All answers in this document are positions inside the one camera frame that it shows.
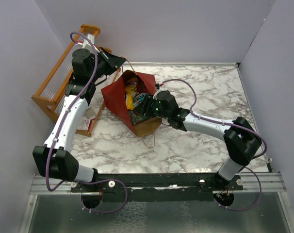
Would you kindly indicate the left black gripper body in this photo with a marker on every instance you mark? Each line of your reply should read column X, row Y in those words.
column 105, row 65

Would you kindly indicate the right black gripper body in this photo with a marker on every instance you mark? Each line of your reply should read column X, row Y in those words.
column 153, row 108

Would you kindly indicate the yellow snack packet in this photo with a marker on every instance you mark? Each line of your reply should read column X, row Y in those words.
column 129, row 98

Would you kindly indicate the red paper bag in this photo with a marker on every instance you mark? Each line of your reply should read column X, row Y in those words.
column 114, row 99

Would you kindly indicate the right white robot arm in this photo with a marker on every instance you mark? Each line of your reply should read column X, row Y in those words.
column 241, row 141

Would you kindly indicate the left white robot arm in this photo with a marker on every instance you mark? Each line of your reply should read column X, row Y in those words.
column 53, row 158

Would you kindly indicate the red snack packet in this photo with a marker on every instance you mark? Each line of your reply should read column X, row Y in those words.
column 132, row 84

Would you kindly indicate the orange wooden rack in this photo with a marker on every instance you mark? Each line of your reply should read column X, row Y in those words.
column 50, row 95

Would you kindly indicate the red white small box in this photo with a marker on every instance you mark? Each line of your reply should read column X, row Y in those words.
column 88, row 116

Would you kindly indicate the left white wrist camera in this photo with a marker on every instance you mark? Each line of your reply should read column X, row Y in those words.
column 89, row 46

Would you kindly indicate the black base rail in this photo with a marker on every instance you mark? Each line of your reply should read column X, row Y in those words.
column 158, row 187

